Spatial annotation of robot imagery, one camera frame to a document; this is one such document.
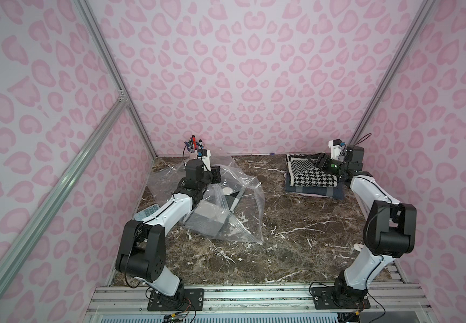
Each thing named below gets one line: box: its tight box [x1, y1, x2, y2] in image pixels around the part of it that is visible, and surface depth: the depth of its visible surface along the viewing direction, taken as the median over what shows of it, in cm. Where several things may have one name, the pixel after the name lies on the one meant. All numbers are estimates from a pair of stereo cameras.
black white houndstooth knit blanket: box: [286, 152, 339, 188], surface depth 100 cm
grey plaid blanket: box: [184, 181, 246, 238], surface depth 91 cm
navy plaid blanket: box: [284, 172, 345, 200], surface depth 100 cm
